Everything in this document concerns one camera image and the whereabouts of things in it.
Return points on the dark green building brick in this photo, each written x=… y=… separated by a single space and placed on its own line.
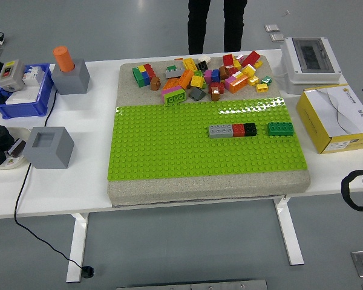
x=280 y=129

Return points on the black building brick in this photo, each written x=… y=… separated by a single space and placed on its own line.
x=250 y=129

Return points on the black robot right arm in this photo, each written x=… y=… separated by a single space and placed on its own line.
x=344 y=187

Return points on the small green brick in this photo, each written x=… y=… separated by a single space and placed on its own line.
x=171 y=68
x=267 y=80

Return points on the yellow building brick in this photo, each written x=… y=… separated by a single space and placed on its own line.
x=189 y=64
x=248 y=71
x=261 y=87
x=197 y=81

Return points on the shiny yellow brick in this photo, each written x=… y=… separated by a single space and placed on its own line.
x=253 y=80

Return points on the red long building brick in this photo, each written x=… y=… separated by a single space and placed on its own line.
x=250 y=58

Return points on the large orange brick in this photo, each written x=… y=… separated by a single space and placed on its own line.
x=238 y=84

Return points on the small pink brick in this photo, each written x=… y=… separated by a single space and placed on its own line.
x=239 y=56

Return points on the small yellow brick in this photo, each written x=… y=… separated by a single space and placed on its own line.
x=237 y=64

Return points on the red square building brick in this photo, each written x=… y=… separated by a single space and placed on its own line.
x=227 y=59
x=238 y=130

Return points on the red white brick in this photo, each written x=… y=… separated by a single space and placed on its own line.
x=233 y=72

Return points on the pink building brick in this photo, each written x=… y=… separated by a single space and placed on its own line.
x=169 y=89
x=229 y=83

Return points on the brown building brick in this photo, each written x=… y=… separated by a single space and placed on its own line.
x=215 y=96
x=155 y=83
x=224 y=72

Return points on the grey long building brick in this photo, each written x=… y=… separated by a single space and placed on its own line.
x=221 y=131

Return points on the blue building brick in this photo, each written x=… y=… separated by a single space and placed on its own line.
x=215 y=75

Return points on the magenta building brick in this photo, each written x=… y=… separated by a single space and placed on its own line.
x=207 y=76

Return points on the white building brick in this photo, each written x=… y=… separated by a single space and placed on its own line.
x=204 y=58

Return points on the black brick with white mark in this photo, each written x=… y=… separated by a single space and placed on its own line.
x=202 y=65

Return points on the small lime brick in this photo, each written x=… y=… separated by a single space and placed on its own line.
x=199 y=74

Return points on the grey sloped brick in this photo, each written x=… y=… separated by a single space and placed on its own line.
x=197 y=94

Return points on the orange long building brick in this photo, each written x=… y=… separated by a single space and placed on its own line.
x=185 y=79

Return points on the lime building brick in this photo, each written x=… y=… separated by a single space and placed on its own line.
x=175 y=98

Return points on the green studded baseplate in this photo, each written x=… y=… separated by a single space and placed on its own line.
x=169 y=145

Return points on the red stacked brick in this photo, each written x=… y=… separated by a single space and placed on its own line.
x=150 y=71

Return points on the blue stacked brick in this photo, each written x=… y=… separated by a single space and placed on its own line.
x=144 y=77

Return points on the yellow stacked brick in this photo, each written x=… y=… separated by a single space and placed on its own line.
x=142 y=69

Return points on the green stacked brick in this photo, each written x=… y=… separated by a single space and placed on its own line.
x=137 y=78

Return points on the yellow white cardboard box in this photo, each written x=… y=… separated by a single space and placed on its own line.
x=329 y=102

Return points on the white electrical distribution box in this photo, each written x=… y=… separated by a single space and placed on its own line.
x=310 y=60

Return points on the white table leg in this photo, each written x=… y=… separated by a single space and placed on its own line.
x=77 y=241
x=289 y=232

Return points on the grey-brown foam mat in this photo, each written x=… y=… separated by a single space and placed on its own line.
x=199 y=188

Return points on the grey cube with round hole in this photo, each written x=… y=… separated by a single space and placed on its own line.
x=72 y=80

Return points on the orange cylinder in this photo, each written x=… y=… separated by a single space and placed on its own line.
x=63 y=59

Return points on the grey cube with square recess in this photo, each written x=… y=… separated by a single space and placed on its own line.
x=48 y=151

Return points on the white circuit breaker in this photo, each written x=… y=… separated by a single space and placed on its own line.
x=33 y=75

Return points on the white flat box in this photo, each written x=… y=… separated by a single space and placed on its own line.
x=21 y=96

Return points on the blue plastic bin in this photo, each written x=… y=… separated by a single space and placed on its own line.
x=21 y=110

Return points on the white plate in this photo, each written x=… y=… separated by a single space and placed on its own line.
x=19 y=161

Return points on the brown white small block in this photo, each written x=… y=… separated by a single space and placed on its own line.
x=16 y=147

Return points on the grey switch box red button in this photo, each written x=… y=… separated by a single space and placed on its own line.
x=10 y=75

